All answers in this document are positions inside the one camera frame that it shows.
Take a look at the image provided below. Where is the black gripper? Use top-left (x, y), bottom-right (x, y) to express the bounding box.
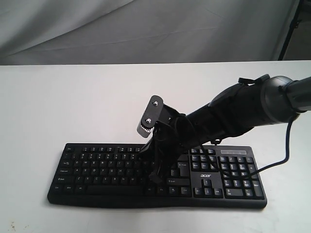
top-left (139, 114), bottom-right (202, 183)

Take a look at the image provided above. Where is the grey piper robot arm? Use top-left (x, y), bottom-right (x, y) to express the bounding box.
top-left (137, 75), bottom-right (311, 184)

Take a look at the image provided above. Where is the black acer keyboard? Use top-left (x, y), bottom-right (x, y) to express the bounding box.
top-left (47, 143), bottom-right (267, 209)

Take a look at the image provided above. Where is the grey backdrop cloth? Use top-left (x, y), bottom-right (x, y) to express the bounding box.
top-left (0, 0), bottom-right (298, 65)

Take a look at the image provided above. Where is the black stand pole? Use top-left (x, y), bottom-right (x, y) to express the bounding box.
top-left (277, 0), bottom-right (304, 61)

